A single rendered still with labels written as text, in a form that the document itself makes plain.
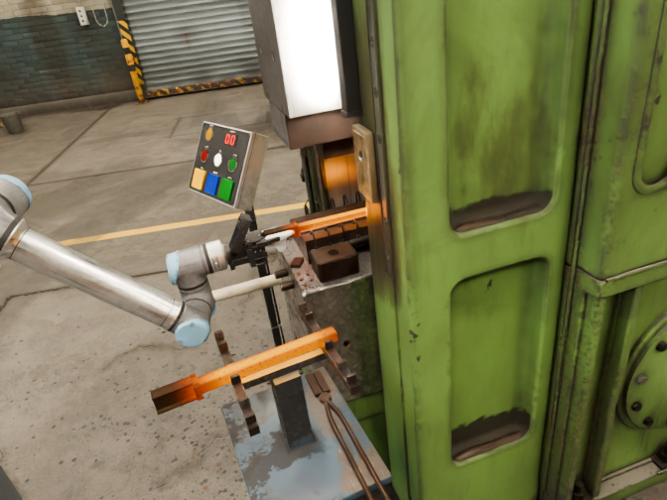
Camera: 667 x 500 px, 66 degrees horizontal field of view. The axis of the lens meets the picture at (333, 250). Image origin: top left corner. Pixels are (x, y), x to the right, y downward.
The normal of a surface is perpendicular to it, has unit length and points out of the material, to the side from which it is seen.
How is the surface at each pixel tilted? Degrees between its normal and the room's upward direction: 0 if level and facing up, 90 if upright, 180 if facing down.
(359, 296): 90
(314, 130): 90
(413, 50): 89
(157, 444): 0
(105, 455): 0
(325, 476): 0
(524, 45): 89
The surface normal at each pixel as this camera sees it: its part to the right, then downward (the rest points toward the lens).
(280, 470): -0.11, -0.86
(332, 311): 0.31, 0.44
